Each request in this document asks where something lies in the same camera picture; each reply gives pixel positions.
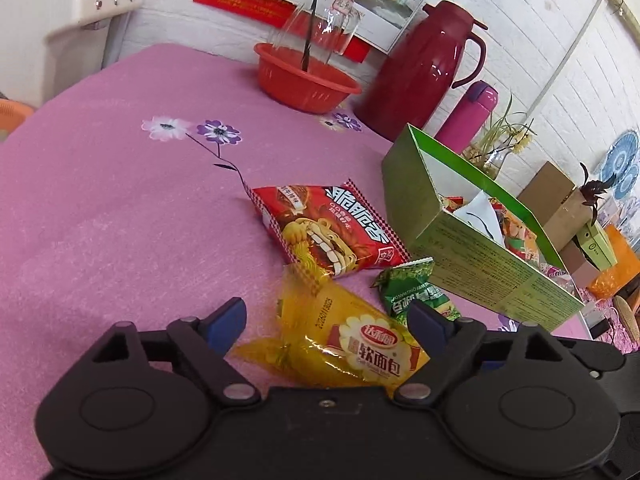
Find red plastic basket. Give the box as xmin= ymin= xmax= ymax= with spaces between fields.
xmin=254 ymin=42 xmax=361 ymax=115

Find orange bag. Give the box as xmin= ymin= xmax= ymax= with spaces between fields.
xmin=588 ymin=224 xmax=640 ymax=299

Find glass pitcher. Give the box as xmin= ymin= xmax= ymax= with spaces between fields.
xmin=268 ymin=0 xmax=361 ymax=70

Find red noodle snack packet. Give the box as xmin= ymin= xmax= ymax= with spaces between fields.
xmin=246 ymin=180 xmax=409 ymax=280

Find purple leaf plant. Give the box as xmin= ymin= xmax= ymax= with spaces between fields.
xmin=579 ymin=162 xmax=617 ymax=224

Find green shoe box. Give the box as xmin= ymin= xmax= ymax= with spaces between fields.
xmin=576 ymin=221 xmax=617 ymax=271

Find glass vase with plant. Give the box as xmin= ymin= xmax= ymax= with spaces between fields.
xmin=462 ymin=96 xmax=536 ymax=180

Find green snack packet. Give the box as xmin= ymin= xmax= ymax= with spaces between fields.
xmin=372 ymin=257 xmax=461 ymax=326

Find dark red thermos jug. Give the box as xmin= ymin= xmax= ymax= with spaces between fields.
xmin=354 ymin=0 xmax=488 ymax=141

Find blue decorative wall plates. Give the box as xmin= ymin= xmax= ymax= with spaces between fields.
xmin=598 ymin=129 xmax=639 ymax=200

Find pink thermos bottle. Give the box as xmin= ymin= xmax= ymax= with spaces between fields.
xmin=435 ymin=80 xmax=499 ymax=154

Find white appliance with screen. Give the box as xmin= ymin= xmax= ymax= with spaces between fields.
xmin=1 ymin=0 xmax=143 ymax=107

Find yellow soft bread packet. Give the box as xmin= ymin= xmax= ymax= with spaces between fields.
xmin=233 ymin=264 xmax=430 ymax=393

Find brown cardboard box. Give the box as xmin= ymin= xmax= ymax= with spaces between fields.
xmin=518 ymin=162 xmax=599 ymax=288

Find green white cardboard box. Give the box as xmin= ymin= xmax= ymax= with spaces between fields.
xmin=382 ymin=126 xmax=584 ymax=330

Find pink floral tablecloth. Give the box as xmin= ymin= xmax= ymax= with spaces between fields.
xmin=1 ymin=44 xmax=390 ymax=479

